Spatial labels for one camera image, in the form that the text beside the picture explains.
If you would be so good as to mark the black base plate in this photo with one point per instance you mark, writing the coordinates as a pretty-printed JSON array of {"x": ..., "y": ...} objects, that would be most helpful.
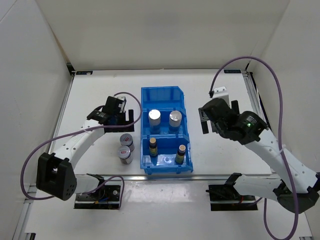
[
  {"x": 107, "y": 198},
  {"x": 224, "y": 198}
]

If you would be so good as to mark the dark spice jar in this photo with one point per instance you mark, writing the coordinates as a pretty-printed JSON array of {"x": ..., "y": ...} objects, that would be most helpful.
[
  {"x": 124, "y": 154},
  {"x": 126, "y": 139}
]

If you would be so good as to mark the left aluminium side rail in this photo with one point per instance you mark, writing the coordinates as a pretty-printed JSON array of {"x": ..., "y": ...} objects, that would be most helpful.
[{"x": 50, "y": 104}]

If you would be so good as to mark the blue three-compartment plastic bin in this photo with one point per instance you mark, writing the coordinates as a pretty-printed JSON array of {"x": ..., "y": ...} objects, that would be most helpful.
[{"x": 165, "y": 99}]

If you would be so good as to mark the left blue corner label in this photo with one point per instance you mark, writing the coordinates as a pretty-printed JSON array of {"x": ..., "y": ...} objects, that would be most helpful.
[{"x": 89, "y": 72}]

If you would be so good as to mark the blue corner label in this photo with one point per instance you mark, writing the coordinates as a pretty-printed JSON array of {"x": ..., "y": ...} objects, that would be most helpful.
[
  {"x": 89, "y": 72},
  {"x": 232, "y": 71}
]

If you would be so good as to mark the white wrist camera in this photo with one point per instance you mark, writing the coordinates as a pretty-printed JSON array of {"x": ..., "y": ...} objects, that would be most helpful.
[
  {"x": 221, "y": 93},
  {"x": 122, "y": 103}
]

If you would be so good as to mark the yellow-label brown bottle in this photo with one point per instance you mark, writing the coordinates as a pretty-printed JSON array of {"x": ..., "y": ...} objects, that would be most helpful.
[
  {"x": 180, "y": 155},
  {"x": 153, "y": 147}
]

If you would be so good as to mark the aluminium side rail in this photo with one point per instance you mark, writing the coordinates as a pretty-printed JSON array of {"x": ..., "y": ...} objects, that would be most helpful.
[
  {"x": 50, "y": 104},
  {"x": 255, "y": 100}
]

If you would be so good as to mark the blue-white shaker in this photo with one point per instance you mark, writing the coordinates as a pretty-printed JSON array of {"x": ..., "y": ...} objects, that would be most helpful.
[
  {"x": 175, "y": 118},
  {"x": 154, "y": 117}
]

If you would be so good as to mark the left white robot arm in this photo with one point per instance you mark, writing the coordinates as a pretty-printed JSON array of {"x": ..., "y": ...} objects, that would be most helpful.
[{"x": 55, "y": 171}]

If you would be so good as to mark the right aluminium side rail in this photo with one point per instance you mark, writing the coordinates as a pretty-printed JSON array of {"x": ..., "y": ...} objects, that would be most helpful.
[{"x": 255, "y": 100}]

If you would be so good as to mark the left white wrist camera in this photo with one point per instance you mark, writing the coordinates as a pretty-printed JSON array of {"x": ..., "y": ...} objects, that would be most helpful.
[{"x": 122, "y": 103}]

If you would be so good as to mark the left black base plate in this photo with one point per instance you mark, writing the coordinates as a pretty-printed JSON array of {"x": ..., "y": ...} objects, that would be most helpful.
[{"x": 107, "y": 198}]

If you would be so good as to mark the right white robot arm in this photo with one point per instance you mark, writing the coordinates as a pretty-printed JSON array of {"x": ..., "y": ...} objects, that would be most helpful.
[{"x": 296, "y": 188}]

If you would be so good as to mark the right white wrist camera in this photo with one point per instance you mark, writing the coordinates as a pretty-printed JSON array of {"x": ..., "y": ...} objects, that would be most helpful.
[{"x": 221, "y": 93}]

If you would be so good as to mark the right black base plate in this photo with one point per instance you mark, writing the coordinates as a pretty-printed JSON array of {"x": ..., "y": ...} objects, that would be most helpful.
[{"x": 224, "y": 198}]

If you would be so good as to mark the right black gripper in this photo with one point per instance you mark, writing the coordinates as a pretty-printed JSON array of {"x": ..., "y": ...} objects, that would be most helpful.
[{"x": 204, "y": 119}]

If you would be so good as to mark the right blue corner label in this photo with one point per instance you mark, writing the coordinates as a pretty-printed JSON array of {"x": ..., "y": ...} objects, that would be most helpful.
[{"x": 232, "y": 71}]

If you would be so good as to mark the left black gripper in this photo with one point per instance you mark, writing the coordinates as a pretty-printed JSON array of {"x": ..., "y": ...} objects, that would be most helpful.
[{"x": 126, "y": 129}]

